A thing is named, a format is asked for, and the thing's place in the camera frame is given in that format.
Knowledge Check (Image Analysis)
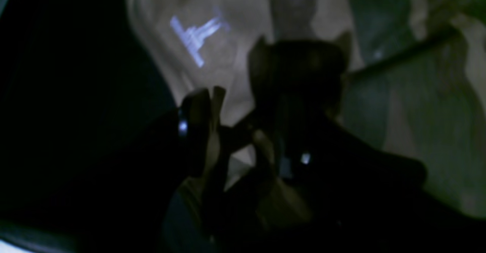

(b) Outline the black table cloth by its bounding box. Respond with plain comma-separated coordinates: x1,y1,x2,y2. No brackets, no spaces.
0,0,179,253

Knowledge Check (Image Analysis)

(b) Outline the camouflage t-shirt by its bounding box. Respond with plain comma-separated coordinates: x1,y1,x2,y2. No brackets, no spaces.
125,0,485,220

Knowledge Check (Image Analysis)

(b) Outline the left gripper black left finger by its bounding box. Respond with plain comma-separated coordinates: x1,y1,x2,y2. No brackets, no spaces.
1,88,212,253

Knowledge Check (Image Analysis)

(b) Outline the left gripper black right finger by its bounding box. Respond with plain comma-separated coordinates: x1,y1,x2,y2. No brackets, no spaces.
248,37,485,253

